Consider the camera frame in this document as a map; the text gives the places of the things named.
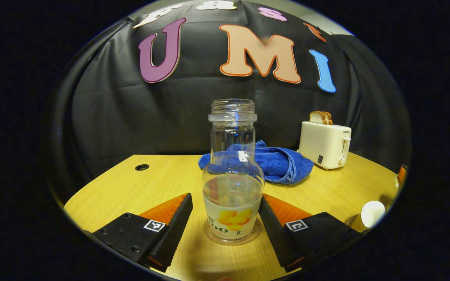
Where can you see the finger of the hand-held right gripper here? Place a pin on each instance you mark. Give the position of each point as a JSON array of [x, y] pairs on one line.
[[402, 175]]

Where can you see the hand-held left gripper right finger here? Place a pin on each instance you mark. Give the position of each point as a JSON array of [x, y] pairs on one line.
[[277, 238]]

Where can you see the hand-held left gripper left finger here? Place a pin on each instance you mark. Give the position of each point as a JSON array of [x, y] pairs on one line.
[[172, 234]]

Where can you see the cream ceramic teacup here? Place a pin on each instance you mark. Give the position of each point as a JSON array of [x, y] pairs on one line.
[[372, 212]]

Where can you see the clear glass water bottle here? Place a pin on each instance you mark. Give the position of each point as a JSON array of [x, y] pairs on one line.
[[233, 195]]

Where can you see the blue towel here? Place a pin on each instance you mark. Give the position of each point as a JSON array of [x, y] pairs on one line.
[[283, 166]]

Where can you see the white toaster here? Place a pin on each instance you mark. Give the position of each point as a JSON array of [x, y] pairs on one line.
[[322, 144]]

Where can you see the toast bread slice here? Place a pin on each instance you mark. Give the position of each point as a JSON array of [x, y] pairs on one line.
[[316, 117], [329, 118]]

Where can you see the black backdrop cloth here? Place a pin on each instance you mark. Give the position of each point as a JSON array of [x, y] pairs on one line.
[[111, 117]]

